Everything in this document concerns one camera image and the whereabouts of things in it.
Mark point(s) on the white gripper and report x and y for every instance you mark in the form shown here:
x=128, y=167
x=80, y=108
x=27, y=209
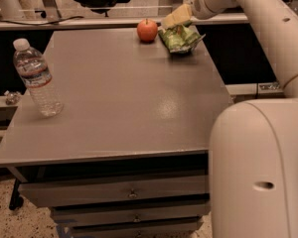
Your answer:
x=201, y=4

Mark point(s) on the green jalapeno chip bag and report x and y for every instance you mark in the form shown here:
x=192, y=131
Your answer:
x=180, y=39

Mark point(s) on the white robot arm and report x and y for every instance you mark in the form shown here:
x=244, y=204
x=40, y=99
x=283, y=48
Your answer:
x=253, y=152

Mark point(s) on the red apple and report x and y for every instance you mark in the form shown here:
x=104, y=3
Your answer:
x=147, y=30

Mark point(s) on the grey drawer cabinet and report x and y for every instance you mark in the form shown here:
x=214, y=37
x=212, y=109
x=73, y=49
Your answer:
x=130, y=110

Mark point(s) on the clear plastic water bottle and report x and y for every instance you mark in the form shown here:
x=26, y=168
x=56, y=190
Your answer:
x=34, y=71

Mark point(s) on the small crumpled clear object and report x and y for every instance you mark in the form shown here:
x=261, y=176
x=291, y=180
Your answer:
x=12, y=98

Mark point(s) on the bottom grey drawer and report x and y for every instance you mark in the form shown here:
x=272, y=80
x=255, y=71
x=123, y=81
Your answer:
x=138, y=230

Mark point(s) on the grey drawer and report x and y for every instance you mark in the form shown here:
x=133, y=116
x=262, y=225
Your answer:
x=131, y=213
x=138, y=230
x=99, y=190

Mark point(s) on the top grey drawer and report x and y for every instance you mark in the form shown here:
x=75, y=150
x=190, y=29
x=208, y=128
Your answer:
x=99, y=190

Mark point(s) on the middle grey drawer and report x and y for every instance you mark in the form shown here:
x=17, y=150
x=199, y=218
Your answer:
x=131, y=213

